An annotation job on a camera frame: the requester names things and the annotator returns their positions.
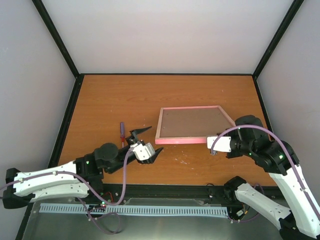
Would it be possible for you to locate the red blue screwdriver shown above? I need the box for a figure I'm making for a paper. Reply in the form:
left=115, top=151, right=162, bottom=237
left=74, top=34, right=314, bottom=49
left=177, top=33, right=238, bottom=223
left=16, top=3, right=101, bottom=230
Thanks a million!
left=120, top=122, right=125, bottom=147

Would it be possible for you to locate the pink wooden photo frame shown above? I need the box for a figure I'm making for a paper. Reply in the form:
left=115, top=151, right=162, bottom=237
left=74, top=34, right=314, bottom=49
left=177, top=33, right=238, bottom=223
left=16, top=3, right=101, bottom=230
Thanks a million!
left=155, top=105, right=235, bottom=145

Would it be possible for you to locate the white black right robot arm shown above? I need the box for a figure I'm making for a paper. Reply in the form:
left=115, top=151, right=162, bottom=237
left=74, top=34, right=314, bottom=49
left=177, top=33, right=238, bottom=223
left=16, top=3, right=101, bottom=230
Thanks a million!
left=220, top=115, right=320, bottom=240

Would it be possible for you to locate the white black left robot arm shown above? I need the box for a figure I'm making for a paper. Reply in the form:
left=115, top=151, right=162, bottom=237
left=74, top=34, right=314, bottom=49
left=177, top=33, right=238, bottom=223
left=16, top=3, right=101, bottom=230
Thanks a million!
left=0, top=128, right=163, bottom=209

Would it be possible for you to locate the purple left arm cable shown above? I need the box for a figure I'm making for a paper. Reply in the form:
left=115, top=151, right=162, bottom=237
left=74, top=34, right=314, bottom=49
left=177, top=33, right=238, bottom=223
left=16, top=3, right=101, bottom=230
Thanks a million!
left=0, top=147, right=135, bottom=235

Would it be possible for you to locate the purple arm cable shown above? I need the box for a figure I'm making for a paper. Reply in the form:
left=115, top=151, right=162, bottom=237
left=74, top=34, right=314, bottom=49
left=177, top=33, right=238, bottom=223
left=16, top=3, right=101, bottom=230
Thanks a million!
left=0, top=147, right=135, bottom=235
left=211, top=124, right=320, bottom=223

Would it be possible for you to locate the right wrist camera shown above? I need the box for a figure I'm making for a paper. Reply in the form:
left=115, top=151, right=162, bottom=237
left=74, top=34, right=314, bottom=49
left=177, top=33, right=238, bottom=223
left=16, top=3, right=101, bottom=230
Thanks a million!
left=206, top=135, right=231, bottom=155

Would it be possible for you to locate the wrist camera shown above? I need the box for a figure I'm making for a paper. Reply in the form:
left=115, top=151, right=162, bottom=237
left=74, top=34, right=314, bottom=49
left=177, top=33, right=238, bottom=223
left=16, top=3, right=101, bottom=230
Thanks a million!
left=206, top=135, right=231, bottom=155
left=130, top=141, right=155, bottom=162

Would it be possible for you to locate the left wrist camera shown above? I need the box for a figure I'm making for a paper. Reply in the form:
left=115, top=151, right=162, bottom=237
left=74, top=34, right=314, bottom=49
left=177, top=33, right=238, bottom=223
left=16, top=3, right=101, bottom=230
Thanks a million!
left=130, top=141, right=155, bottom=162

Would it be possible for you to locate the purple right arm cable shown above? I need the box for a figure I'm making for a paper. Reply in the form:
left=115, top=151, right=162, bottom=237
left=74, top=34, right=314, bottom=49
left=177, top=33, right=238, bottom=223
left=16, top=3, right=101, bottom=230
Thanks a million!
left=211, top=124, right=320, bottom=223

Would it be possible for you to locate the light blue cable duct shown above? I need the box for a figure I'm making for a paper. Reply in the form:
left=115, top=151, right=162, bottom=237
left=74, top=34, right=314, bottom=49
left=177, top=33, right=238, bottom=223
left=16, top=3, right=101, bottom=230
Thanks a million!
left=38, top=203, right=228, bottom=218

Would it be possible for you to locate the black enclosure frame post right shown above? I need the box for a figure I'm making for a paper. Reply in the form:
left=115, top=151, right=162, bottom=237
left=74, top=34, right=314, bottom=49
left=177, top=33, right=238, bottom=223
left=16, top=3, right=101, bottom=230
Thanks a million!
left=252, top=0, right=304, bottom=80

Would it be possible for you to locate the black enclosure frame post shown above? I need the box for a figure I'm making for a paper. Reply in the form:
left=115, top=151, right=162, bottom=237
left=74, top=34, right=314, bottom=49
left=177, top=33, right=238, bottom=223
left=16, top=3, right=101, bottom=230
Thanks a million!
left=252, top=0, right=304, bottom=80
left=32, top=0, right=80, bottom=80

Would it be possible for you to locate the black enclosure frame post left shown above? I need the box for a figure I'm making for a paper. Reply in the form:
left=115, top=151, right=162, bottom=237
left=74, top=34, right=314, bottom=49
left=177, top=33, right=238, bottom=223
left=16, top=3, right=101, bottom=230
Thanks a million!
left=32, top=0, right=80, bottom=80

